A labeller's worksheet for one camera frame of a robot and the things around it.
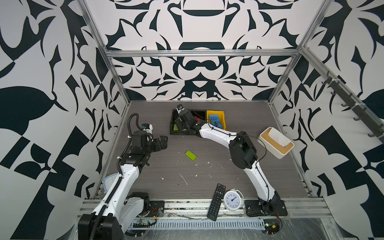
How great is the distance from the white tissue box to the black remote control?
372 millimetres

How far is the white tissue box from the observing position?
0.91 m

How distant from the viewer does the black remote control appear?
728 millimetres
